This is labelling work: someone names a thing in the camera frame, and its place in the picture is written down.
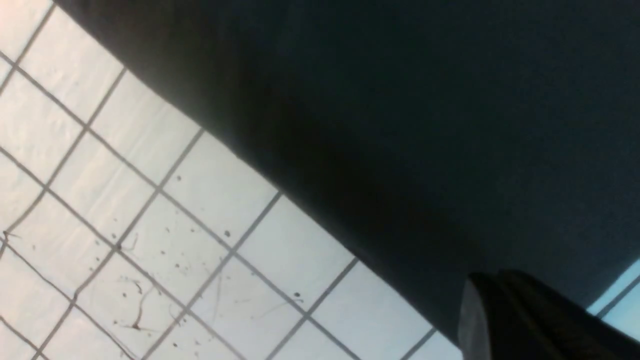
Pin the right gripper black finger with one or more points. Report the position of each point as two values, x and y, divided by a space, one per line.
511 315

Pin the dark gray long-sleeved shirt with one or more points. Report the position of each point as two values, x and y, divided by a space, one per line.
432 138

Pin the white grid table mat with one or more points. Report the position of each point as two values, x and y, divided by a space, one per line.
130 232

